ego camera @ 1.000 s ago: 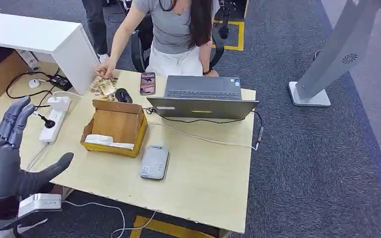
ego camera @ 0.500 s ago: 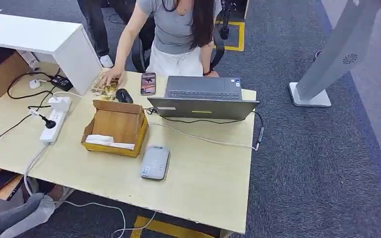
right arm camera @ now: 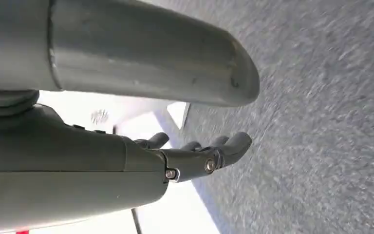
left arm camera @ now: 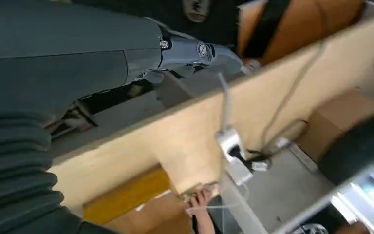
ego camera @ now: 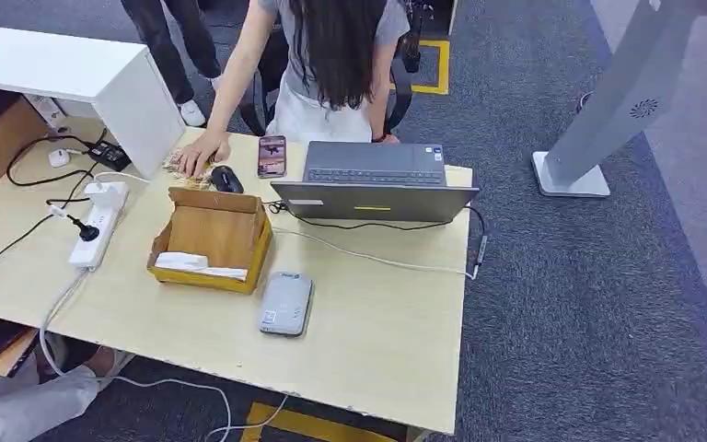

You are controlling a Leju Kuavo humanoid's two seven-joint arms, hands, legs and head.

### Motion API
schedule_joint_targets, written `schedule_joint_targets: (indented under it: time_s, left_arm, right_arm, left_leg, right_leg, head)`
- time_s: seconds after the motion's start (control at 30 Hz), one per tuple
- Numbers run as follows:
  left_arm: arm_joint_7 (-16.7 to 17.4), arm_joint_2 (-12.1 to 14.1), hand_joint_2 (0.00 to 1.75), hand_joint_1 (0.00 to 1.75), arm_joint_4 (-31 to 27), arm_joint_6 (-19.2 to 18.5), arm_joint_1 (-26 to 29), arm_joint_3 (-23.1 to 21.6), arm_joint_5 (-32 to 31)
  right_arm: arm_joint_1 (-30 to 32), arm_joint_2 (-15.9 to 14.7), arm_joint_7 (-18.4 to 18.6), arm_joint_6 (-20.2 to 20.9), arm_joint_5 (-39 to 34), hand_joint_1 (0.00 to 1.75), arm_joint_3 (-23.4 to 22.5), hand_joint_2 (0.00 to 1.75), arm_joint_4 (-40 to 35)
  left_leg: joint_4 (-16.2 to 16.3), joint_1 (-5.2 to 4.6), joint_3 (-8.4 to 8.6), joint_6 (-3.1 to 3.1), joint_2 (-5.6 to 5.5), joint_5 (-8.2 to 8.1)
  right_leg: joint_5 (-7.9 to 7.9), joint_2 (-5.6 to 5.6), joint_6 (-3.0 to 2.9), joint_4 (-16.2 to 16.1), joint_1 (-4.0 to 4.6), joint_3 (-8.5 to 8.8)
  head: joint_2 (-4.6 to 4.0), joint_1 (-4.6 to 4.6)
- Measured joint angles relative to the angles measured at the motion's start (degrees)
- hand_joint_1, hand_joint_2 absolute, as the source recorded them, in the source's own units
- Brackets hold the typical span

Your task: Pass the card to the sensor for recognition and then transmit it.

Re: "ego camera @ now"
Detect black power adapter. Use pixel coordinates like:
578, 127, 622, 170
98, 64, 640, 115
87, 140, 133, 172

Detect black plug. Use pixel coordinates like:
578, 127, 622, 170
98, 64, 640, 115
66, 213, 101, 243

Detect grey laptop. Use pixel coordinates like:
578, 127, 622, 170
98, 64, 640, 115
270, 140, 481, 224

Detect black laptop cable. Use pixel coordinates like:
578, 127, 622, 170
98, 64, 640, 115
264, 199, 490, 271

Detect person in pale grey trousers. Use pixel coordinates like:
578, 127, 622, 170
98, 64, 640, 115
0, 331, 135, 442

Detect white power strip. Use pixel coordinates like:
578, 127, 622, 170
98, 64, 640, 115
68, 180, 130, 272

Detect grey card reader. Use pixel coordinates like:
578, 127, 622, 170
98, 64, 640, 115
258, 271, 315, 338

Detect black computer mouse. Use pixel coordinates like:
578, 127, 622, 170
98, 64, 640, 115
210, 165, 246, 195

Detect white plug adapter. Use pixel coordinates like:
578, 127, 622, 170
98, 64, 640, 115
84, 181, 125, 210

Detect black plug cable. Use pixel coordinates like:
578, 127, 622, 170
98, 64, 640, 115
0, 161, 99, 285

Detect person in grey top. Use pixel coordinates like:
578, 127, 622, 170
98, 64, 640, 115
173, 0, 412, 180

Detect wooden card box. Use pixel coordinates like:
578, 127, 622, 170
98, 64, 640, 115
146, 186, 273, 296

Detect white cards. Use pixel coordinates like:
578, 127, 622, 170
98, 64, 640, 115
154, 251, 249, 283

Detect brown cardboard box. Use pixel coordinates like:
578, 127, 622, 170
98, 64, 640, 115
0, 97, 51, 185

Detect person's right hand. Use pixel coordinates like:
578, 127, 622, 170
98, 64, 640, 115
173, 131, 233, 180

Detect white kiosk stand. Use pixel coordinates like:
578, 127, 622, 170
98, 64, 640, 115
531, 0, 707, 199

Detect person in dark trousers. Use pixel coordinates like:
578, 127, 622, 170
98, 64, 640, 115
120, 0, 225, 128

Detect printed cards stack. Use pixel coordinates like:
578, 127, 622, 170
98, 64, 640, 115
163, 147, 216, 192

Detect white cabinet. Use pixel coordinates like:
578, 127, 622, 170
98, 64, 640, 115
0, 13, 187, 180

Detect yellow floor tape strip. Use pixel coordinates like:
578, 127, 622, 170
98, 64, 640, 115
240, 402, 402, 442

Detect white carton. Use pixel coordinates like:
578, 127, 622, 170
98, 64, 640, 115
22, 93, 67, 131

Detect yellow floor tape square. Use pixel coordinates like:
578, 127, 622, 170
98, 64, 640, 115
388, 39, 452, 97

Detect white power strip cable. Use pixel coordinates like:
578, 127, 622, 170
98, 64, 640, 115
39, 268, 291, 442

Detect black smartphone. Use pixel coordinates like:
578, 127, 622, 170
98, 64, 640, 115
257, 134, 288, 180

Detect black adapter cable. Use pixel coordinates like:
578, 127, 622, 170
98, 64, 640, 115
6, 128, 110, 188

